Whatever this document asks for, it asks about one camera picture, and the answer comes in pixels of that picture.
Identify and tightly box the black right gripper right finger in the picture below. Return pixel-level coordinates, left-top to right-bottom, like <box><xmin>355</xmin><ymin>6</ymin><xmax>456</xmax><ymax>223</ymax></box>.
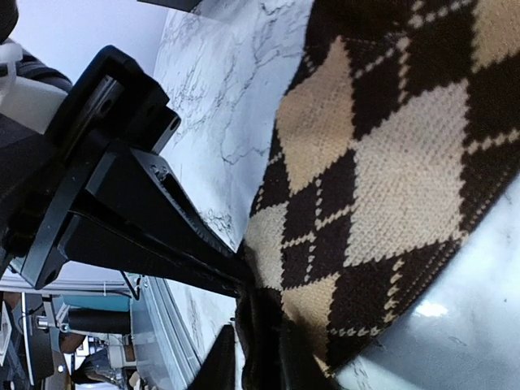
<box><xmin>279</xmin><ymin>320</ymin><xmax>337</xmax><ymax>390</ymax></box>

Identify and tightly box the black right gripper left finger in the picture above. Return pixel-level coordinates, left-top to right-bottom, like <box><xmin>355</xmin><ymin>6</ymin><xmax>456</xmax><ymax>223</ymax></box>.
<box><xmin>188</xmin><ymin>324</ymin><xmax>236</xmax><ymax>390</ymax></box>

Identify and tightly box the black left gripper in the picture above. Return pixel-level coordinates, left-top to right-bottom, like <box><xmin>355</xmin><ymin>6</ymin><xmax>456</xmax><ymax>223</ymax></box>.
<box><xmin>1</xmin><ymin>45</ymin><xmax>254</xmax><ymax>297</ymax></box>

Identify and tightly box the black display case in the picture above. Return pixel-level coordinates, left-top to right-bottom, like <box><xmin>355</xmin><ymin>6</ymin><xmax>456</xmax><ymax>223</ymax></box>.
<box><xmin>138</xmin><ymin>0</ymin><xmax>202</xmax><ymax>12</ymax></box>

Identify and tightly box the brown argyle sock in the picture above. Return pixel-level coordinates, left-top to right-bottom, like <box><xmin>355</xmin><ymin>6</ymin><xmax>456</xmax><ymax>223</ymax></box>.
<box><xmin>236</xmin><ymin>1</ymin><xmax>519</xmax><ymax>389</ymax></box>

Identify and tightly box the aluminium front rail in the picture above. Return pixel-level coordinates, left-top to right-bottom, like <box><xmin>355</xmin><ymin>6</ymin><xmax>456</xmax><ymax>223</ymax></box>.
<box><xmin>130</xmin><ymin>276</ymin><xmax>201</xmax><ymax>390</ymax></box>

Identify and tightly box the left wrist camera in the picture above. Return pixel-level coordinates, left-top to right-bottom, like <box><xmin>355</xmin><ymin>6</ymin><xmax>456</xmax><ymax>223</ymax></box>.
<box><xmin>1</xmin><ymin>39</ymin><xmax>72</xmax><ymax>176</ymax></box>

